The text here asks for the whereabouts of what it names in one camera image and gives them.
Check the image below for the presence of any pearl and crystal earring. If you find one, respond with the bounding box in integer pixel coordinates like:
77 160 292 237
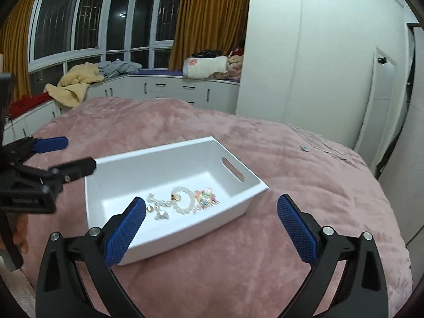
146 193 173 213

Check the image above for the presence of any silver starburst brooch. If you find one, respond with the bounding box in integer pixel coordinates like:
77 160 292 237
154 210 170 220

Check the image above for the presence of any white jade bead bracelet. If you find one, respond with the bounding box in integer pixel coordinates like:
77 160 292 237
170 186 196 215

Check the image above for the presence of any colourful bead jewelry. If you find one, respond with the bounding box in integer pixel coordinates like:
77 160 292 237
194 187 219 210

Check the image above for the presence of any person's left hand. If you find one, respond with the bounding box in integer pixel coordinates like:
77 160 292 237
13 214 29 254

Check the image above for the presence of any red cloth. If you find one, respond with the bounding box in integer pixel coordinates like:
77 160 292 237
9 93 52 120

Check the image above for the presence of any yellow towel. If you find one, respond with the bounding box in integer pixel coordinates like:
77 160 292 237
44 63 104 108

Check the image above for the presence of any pink plush blanket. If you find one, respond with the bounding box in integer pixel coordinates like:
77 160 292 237
22 98 413 317

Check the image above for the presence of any left mustard curtain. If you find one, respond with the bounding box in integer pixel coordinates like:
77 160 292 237
1 0 35 102

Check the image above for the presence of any grey clothes pile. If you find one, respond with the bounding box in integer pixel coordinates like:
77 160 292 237
96 60 142 79

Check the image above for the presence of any white rectangular tray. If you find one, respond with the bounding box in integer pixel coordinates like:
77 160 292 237
85 136 269 266

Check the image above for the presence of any window with bars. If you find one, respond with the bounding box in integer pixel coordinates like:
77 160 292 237
28 0 180 95

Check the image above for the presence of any white floral folded blanket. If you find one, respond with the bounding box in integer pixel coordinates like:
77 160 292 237
183 56 228 80

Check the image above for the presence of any white window seat cabinet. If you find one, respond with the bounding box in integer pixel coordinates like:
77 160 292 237
3 72 239 144

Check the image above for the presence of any pink plush toys pile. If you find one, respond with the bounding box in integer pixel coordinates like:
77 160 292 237
227 47 244 81

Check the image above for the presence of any mustard yellow curtain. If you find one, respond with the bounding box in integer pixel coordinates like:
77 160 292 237
168 0 249 70

